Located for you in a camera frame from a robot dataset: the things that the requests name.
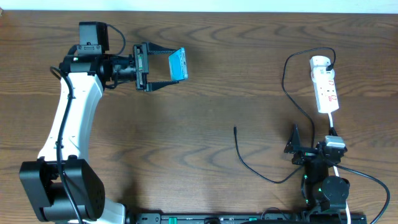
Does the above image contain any white power strip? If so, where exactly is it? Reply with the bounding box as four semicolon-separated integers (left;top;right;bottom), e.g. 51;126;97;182
310;55;339;114

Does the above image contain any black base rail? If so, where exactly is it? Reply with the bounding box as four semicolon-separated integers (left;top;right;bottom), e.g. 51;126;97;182
133;211;367;224

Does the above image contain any white USB charger adapter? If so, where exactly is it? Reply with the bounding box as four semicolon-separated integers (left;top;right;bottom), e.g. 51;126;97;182
311;66;335;83

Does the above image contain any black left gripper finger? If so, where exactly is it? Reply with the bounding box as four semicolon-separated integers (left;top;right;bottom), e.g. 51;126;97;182
147;42;176;55
147;81;179;92

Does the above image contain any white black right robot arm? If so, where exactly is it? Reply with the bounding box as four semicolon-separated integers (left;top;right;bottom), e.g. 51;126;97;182
284;125;350;223

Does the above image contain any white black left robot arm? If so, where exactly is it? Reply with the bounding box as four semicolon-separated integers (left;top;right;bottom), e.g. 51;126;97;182
19;41;188;223

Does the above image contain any white power strip cord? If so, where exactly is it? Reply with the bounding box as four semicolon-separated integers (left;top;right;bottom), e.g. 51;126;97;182
327;112;352;224

